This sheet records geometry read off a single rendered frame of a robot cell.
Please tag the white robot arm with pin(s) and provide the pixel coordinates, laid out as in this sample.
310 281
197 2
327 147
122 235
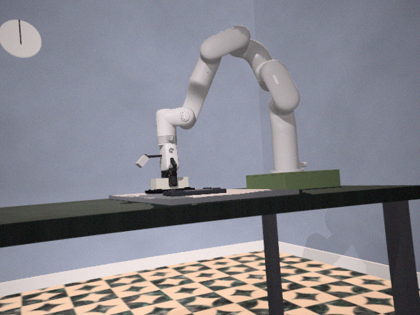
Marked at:
272 76

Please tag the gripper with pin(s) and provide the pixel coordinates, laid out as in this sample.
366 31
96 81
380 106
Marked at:
169 162

